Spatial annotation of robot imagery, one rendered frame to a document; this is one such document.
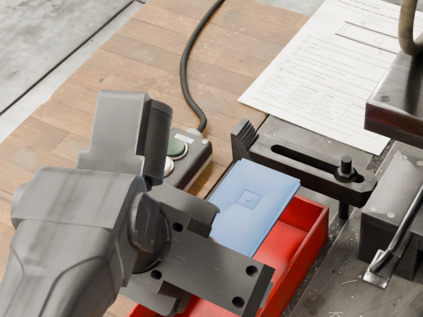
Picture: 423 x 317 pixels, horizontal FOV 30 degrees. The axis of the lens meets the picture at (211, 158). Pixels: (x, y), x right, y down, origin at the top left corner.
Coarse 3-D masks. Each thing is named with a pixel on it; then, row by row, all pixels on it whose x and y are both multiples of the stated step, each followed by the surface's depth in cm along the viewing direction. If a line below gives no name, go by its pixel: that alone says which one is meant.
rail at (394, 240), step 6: (420, 192) 83; (420, 198) 83; (414, 204) 82; (414, 210) 82; (408, 216) 81; (402, 222) 81; (408, 222) 81; (402, 228) 80; (396, 234) 80; (402, 234) 80; (396, 240) 79; (390, 246) 79; (396, 246) 79
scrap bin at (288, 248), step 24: (288, 216) 91; (312, 216) 89; (264, 240) 91; (288, 240) 91; (312, 240) 85; (288, 264) 82; (312, 264) 89; (288, 288) 83; (144, 312) 82; (192, 312) 85; (216, 312) 85; (264, 312) 79
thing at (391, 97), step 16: (400, 64) 75; (416, 64) 74; (384, 80) 73; (400, 80) 73; (416, 80) 73; (384, 96) 72; (400, 96) 72; (416, 96) 71; (368, 112) 72; (384, 112) 71; (400, 112) 70; (416, 112) 70; (368, 128) 74; (384, 128) 73; (400, 128) 71; (416, 128) 70; (416, 144) 72
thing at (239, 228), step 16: (240, 160) 85; (240, 176) 84; (256, 176) 84; (272, 176) 83; (288, 176) 83; (224, 192) 82; (240, 192) 82; (256, 192) 82; (272, 192) 82; (288, 192) 82; (224, 208) 81; (240, 208) 81; (256, 208) 81; (272, 208) 80; (224, 224) 80; (240, 224) 79; (256, 224) 79; (224, 240) 78; (240, 240) 78; (256, 240) 78
